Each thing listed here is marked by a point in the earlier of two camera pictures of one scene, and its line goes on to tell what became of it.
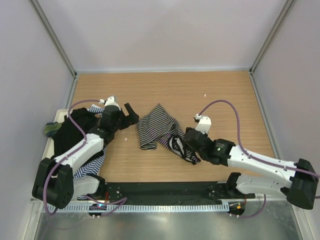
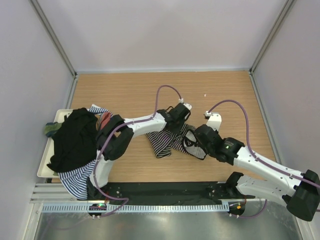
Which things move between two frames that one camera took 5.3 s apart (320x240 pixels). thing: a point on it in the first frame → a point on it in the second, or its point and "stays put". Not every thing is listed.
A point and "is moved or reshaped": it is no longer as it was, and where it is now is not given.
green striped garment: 51,128 stays put
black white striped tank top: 161,128 is moved or reshaped
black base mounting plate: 171,193 stays put
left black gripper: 128,120 → 177,130
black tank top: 69,135 stays put
